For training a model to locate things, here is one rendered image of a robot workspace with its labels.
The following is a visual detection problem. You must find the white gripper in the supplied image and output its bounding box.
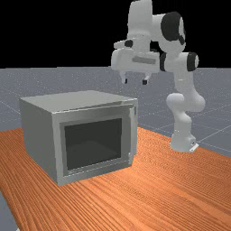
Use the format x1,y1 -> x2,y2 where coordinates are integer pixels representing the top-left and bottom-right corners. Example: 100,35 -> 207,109
110,39 -> 162,86

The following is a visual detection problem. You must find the grey microwave oven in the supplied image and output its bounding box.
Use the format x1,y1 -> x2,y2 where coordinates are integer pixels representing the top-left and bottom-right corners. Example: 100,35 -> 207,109
19,89 -> 135,187

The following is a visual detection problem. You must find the grey microwave door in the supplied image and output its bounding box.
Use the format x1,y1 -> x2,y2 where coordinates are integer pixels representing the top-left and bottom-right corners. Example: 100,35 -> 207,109
128,97 -> 140,166

